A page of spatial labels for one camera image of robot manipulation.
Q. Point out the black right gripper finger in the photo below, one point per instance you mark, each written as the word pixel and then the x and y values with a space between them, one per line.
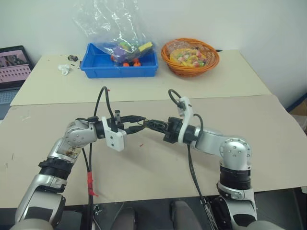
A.
pixel 158 122
pixel 158 127

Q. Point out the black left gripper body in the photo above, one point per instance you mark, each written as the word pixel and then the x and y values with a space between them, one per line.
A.
pixel 117 123

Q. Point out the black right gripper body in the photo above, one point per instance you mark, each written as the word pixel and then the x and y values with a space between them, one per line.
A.
pixel 172 130

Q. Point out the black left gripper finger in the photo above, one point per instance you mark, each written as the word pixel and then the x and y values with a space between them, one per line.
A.
pixel 134 129
pixel 132 118

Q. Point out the brass padlock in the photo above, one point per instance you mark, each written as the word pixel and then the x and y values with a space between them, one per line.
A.
pixel 143 121

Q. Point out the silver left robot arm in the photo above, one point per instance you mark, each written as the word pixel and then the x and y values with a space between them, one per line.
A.
pixel 76 137

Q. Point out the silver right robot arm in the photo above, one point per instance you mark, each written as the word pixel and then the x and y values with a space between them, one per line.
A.
pixel 235 148

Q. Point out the beige cardboard sheet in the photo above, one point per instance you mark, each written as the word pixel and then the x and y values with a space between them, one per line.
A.
pixel 168 86

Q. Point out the large brown cardboard sheet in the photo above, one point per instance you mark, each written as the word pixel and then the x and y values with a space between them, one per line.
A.
pixel 153 172

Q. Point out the blue plastic bin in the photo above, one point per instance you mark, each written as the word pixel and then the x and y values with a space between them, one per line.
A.
pixel 100 69

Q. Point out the orange wicker basket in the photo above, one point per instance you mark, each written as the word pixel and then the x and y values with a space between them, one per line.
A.
pixel 172 67

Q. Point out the bag of colourful candies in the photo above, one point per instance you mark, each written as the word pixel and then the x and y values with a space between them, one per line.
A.
pixel 187 57

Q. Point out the crumpled white tissue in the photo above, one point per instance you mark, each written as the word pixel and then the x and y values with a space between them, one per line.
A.
pixel 64 69

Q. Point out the small black box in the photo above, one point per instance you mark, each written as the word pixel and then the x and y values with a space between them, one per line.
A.
pixel 72 57

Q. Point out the clear plastic bag of toys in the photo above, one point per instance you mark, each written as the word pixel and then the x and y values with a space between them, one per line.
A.
pixel 115 28

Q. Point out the laptop computer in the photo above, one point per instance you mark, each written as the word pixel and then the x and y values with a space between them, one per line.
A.
pixel 12 72

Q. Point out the brown cardboard box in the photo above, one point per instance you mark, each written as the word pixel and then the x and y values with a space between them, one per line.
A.
pixel 299 107

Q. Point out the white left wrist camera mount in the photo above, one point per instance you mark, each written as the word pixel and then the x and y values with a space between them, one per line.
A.
pixel 115 140

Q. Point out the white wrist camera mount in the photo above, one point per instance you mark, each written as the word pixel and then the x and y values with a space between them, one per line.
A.
pixel 115 140
pixel 185 119

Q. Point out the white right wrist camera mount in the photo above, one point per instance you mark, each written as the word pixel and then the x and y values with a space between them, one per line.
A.
pixel 185 119

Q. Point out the small metal bracket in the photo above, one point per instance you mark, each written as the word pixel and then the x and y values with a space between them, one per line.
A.
pixel 97 209

